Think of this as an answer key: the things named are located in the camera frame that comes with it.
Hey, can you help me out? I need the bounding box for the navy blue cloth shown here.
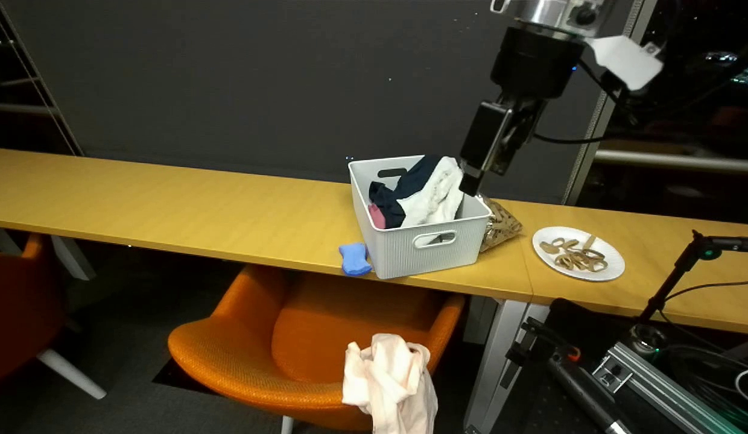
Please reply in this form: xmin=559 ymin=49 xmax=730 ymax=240
xmin=367 ymin=151 xmax=443 ymax=229

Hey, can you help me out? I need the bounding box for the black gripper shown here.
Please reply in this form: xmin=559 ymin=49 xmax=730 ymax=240
xmin=458 ymin=27 xmax=586 ymax=197

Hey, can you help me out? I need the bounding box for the pale pink cloth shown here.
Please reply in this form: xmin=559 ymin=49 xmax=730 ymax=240
xmin=340 ymin=330 xmax=441 ymax=434

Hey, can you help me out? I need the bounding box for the white metal railing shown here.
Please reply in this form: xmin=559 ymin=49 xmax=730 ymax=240
xmin=0 ymin=0 xmax=83 ymax=157

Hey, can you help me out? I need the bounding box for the thin black cable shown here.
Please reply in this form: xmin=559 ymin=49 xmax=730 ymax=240
xmin=660 ymin=275 xmax=748 ymax=307

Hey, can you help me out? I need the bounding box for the blue sponge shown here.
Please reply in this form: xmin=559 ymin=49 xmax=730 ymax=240
xmin=338 ymin=240 xmax=375 ymax=280

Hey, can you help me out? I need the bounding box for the white table leg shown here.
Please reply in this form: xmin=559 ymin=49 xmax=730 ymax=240
xmin=460 ymin=295 xmax=553 ymax=434
xmin=48 ymin=234 xmax=97 ymax=283

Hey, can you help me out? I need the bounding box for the grey metal handrail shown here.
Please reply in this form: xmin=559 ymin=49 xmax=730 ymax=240
xmin=593 ymin=146 xmax=748 ymax=175

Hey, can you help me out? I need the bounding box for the black stereo camera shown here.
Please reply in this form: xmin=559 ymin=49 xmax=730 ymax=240
xmin=698 ymin=234 xmax=748 ymax=256

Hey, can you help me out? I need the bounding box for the black camera stand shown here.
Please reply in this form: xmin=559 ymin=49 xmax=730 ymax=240
xmin=636 ymin=229 xmax=715 ymax=323

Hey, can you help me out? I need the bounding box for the white partition post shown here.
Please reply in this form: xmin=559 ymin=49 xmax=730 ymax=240
xmin=563 ymin=0 xmax=659 ymax=201

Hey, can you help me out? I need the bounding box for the aluminium rail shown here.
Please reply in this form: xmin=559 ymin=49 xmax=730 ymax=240
xmin=589 ymin=339 xmax=748 ymax=434

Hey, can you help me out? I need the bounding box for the black handle tool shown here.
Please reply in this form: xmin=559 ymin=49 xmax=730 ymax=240
xmin=545 ymin=351 xmax=635 ymax=434

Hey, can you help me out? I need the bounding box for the orange sofa chair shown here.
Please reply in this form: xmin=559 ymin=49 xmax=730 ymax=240
xmin=163 ymin=263 xmax=469 ymax=434

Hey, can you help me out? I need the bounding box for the white towel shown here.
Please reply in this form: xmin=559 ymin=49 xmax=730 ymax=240
xmin=400 ymin=153 xmax=466 ymax=227

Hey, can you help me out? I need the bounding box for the white plastic container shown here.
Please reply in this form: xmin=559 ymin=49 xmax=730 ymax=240
xmin=344 ymin=151 xmax=494 ymax=282

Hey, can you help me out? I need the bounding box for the black clamp orange tip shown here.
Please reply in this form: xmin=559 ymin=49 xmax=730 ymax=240
xmin=505 ymin=316 xmax=586 ymax=369

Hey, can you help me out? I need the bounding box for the silver round knob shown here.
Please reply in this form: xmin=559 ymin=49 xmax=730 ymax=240
xmin=628 ymin=319 xmax=669 ymax=356

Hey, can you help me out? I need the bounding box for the clear bag of snacks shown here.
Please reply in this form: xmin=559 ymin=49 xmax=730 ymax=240
xmin=477 ymin=197 xmax=525 ymax=256

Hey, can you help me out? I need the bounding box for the white paper plate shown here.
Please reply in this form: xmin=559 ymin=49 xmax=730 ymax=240
xmin=531 ymin=224 xmax=628 ymax=283

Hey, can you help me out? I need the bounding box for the white wrist mount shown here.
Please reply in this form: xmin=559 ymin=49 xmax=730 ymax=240
xmin=586 ymin=31 xmax=663 ymax=92

